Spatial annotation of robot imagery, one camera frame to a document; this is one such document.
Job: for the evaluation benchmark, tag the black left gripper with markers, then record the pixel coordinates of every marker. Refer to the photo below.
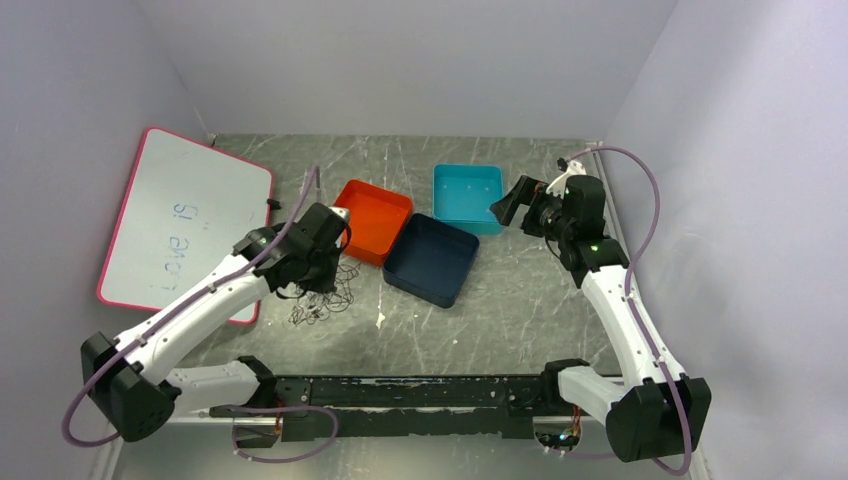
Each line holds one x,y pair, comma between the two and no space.
326,283

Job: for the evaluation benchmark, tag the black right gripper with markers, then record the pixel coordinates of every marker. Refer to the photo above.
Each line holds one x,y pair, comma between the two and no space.
524,191

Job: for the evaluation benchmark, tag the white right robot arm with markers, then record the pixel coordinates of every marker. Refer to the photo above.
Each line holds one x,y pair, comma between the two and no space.
658,410

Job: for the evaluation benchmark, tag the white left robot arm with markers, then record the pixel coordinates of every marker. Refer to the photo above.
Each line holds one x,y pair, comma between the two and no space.
134,378

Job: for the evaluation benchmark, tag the teal plastic bin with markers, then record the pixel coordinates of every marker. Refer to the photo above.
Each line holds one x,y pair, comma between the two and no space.
463,194

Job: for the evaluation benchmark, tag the orange plastic bin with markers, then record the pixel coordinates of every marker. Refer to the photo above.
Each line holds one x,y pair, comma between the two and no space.
377,216

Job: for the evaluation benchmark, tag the dark blue plastic bin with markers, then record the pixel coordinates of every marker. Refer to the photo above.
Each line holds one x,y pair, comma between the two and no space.
431,260

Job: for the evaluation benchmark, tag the pink-framed whiteboard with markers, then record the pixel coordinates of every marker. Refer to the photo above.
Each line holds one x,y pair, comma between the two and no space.
185,207

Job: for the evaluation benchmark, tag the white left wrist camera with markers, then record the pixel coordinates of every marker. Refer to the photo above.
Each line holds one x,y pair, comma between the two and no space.
342,214

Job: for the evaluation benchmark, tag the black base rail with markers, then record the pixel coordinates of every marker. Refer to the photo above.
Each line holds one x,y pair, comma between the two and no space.
512,406

